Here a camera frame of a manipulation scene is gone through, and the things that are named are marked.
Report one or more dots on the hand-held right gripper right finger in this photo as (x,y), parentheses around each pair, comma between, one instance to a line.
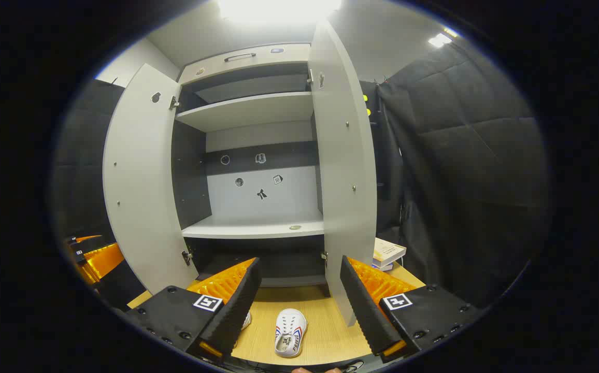
(361,300)

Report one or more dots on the ceiling light panel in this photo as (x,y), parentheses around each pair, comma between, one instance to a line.
(440,39)
(279,9)

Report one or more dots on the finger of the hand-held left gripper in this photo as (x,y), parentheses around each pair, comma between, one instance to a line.
(102,261)

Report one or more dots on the white canvas shoe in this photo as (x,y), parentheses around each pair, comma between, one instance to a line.
(290,331)
(246,321)

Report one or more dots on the grey cabinet drawer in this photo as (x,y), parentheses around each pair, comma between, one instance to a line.
(258,70)

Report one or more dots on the metal door hinge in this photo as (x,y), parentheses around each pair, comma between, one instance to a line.
(324,257)
(310,76)
(174,102)
(187,257)

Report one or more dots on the white and blue book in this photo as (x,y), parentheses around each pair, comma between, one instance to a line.
(382,267)

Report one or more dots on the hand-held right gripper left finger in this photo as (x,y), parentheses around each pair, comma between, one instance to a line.
(242,300)

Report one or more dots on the grey shoe cabinet door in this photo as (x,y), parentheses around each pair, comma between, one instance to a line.
(144,181)
(343,155)

